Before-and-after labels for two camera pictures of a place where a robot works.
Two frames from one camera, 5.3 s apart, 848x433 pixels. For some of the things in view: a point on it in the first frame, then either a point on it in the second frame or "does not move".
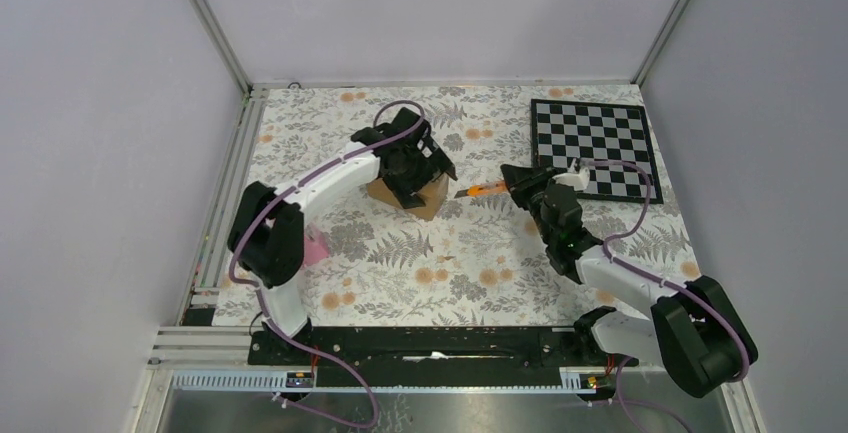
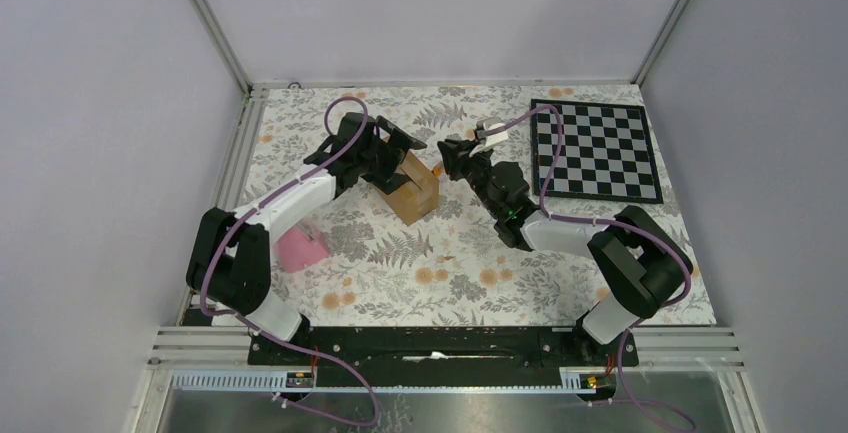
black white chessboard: x=562 y=131 does not move
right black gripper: x=526 y=178 → x=457 y=156
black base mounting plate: x=442 y=349 does not move
